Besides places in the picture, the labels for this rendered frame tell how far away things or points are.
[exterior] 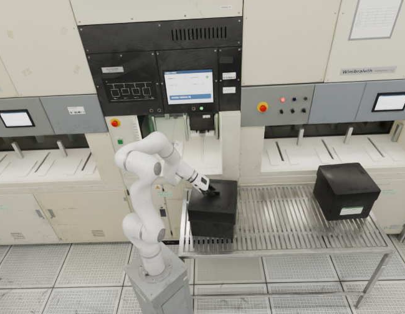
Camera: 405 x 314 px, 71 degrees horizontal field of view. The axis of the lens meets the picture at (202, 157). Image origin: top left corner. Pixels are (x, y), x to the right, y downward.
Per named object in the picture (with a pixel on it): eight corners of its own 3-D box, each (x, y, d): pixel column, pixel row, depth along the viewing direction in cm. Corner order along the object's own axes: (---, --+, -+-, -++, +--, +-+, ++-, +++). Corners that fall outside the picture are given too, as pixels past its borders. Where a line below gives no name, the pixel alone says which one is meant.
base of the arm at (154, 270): (152, 290, 159) (146, 271, 147) (133, 268, 170) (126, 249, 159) (177, 266, 169) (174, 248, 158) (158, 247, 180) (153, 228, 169)
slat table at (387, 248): (188, 313, 221) (177, 256, 174) (190, 246, 268) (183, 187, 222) (359, 309, 216) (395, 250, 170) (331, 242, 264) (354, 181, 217)
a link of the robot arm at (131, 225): (152, 261, 152) (145, 233, 137) (125, 249, 159) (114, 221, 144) (165, 244, 160) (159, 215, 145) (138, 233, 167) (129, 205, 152)
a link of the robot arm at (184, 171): (187, 182, 167) (195, 169, 169) (169, 169, 163) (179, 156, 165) (182, 180, 175) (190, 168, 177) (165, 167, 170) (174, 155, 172)
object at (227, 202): (187, 221, 176) (185, 207, 168) (195, 187, 199) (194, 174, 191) (235, 225, 172) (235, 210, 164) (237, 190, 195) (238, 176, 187)
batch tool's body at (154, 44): (142, 250, 268) (73, 28, 148) (155, 180, 343) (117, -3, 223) (236, 247, 265) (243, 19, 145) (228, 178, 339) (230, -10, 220)
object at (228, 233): (197, 204, 208) (195, 186, 197) (235, 206, 204) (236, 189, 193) (190, 235, 186) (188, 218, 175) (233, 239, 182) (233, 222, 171)
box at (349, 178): (326, 222, 189) (335, 195, 173) (311, 191, 211) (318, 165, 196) (369, 218, 189) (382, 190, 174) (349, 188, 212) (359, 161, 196)
